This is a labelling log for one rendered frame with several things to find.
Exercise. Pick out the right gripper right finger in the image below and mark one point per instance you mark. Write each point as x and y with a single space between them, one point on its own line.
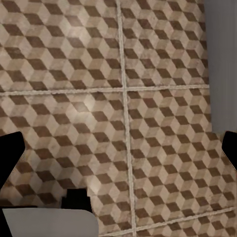
229 146

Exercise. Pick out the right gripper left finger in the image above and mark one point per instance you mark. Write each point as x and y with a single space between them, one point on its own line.
12 147

